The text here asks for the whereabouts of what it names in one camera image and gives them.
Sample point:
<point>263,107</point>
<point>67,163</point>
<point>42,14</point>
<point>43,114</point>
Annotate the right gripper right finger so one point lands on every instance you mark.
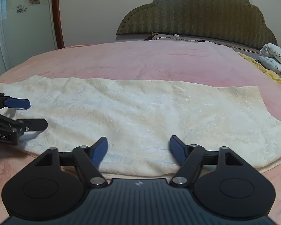
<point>190,159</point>

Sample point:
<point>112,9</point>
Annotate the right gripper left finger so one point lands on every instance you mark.
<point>87,160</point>

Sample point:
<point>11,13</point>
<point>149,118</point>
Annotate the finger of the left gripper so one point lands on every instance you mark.
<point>9,102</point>
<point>27,125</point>

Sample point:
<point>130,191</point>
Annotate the cream white pants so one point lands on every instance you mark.
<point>138,117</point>

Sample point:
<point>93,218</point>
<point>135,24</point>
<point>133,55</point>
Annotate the frosted glass wardrobe door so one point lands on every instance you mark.
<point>26,29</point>

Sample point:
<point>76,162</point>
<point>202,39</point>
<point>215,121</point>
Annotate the pink bed blanket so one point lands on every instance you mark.
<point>203,63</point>

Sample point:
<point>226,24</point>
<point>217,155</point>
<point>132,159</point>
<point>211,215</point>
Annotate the yellow blanket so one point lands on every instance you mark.
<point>272,75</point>

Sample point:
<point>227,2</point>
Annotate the grey bed sheet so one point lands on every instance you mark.
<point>175,37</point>

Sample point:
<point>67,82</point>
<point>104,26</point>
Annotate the folded white patterned cloth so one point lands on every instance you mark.
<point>270,58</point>

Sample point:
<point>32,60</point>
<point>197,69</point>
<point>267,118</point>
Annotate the olive striped headboard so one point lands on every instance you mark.
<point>236,21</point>

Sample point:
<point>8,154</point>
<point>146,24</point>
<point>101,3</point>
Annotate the brown wooden door frame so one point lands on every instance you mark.
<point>57,23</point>

